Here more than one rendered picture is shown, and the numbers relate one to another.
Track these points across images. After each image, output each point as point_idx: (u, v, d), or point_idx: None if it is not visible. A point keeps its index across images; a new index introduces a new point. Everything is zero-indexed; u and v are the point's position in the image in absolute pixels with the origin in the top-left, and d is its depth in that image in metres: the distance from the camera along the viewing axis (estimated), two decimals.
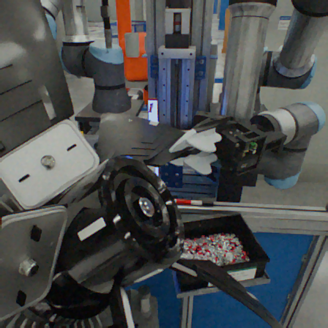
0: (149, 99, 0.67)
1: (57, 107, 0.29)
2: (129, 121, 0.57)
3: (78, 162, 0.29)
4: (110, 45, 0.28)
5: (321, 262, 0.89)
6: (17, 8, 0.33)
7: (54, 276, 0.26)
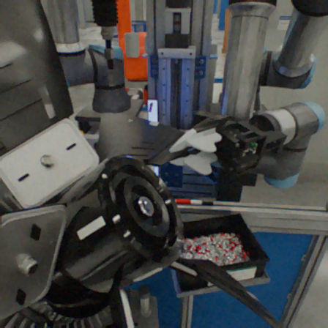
0: (148, 99, 0.67)
1: (57, 106, 0.29)
2: (129, 121, 0.57)
3: (77, 162, 0.29)
4: (113, 83, 0.30)
5: (321, 262, 0.89)
6: (17, 7, 0.33)
7: (53, 275, 0.26)
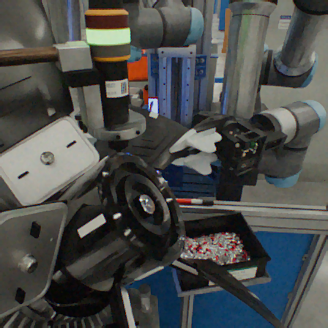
0: (149, 97, 0.66)
1: (57, 103, 0.29)
2: None
3: (78, 159, 0.29)
4: None
5: (321, 261, 0.89)
6: (16, 4, 0.32)
7: (53, 274, 0.26)
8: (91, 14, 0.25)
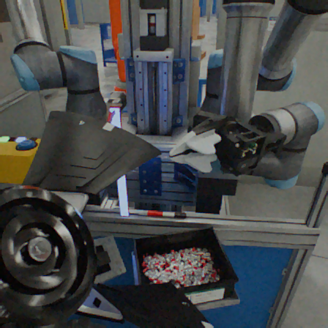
0: (110, 107, 0.62)
1: None
2: (80, 124, 0.51)
3: None
4: None
5: (302, 277, 0.85)
6: None
7: None
8: None
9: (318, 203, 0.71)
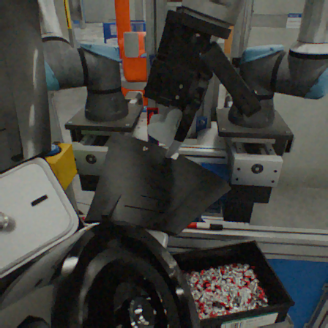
0: (148, 107, 0.55)
1: (27, 139, 0.20)
2: (143, 149, 0.46)
3: (45, 225, 0.19)
4: (77, 13, 0.17)
5: None
6: (3, 12, 0.26)
7: None
8: None
9: None
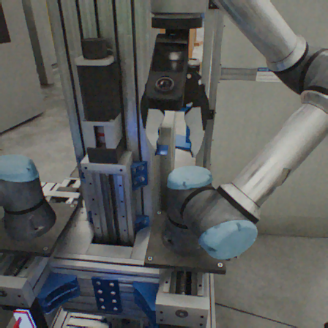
0: (15, 312, 0.46)
1: None
2: None
3: None
4: None
5: None
6: None
7: None
8: None
9: None
